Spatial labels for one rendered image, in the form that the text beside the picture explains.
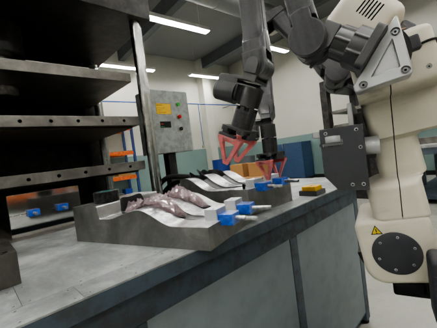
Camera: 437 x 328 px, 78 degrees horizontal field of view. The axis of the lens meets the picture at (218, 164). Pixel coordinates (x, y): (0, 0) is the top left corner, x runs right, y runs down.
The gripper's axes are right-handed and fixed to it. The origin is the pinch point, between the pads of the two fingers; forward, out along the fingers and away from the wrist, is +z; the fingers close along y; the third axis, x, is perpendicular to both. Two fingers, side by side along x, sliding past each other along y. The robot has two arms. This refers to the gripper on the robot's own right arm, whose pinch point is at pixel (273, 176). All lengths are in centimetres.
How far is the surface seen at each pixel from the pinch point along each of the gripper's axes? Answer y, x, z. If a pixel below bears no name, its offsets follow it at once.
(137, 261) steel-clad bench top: 58, 2, 11
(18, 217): 69, -79, 5
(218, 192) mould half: 17.5, -12.2, 3.3
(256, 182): 11.6, 1.0, 0.5
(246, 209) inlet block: 28.6, 9.9, 5.4
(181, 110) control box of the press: -25, -85, -43
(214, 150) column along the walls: -540, -608, -33
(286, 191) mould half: -4.9, 1.8, 6.6
